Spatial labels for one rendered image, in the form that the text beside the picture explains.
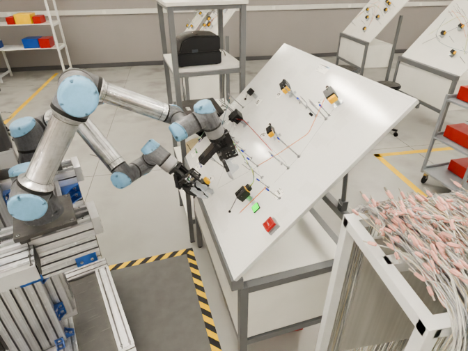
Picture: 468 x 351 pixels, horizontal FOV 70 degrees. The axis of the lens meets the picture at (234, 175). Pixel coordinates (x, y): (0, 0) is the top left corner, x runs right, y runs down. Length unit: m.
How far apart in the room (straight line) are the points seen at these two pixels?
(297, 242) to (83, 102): 1.21
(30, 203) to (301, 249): 1.21
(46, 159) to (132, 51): 7.84
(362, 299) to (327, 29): 8.87
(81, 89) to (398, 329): 1.39
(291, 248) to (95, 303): 1.32
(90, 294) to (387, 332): 1.79
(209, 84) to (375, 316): 3.83
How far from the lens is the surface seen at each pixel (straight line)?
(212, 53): 2.36
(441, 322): 0.79
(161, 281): 2.71
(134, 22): 8.88
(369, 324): 1.40
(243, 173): 1.78
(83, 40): 9.12
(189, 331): 2.42
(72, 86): 1.15
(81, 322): 2.38
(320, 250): 1.78
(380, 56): 7.22
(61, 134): 1.21
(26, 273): 1.50
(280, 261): 1.69
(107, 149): 1.47
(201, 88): 4.67
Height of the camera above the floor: 2.01
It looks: 32 degrees down
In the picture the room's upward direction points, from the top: straight up
